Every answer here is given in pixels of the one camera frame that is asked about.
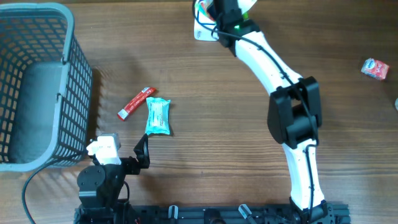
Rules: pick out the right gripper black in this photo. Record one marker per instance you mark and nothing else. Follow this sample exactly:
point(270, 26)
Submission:
point(210, 10)

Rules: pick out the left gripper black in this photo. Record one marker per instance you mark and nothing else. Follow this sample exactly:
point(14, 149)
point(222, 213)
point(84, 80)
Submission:
point(140, 151)

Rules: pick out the teal tissue packet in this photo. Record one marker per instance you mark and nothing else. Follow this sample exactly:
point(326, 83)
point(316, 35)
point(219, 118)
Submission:
point(158, 116)

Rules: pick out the red stick snack packet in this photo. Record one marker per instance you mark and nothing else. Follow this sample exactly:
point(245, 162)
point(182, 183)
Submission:
point(133, 105)

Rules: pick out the small red candy packet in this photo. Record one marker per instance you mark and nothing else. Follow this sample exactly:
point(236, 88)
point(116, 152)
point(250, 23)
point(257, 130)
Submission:
point(375, 68)

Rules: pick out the green Haribo gummy bag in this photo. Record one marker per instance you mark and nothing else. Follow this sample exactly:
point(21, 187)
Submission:
point(205, 7)

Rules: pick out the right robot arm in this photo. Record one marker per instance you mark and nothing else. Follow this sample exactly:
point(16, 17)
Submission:
point(294, 113)

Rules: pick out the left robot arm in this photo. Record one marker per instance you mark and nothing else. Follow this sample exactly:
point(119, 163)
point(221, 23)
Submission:
point(101, 183)

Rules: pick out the white barcode scanner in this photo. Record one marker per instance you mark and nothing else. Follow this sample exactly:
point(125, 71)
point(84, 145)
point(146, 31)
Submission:
point(203, 27)

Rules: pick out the grey plastic shopping basket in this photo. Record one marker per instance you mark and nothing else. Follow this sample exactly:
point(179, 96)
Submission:
point(46, 87)

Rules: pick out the black mounting rail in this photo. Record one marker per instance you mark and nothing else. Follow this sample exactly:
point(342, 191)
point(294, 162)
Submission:
point(217, 214)

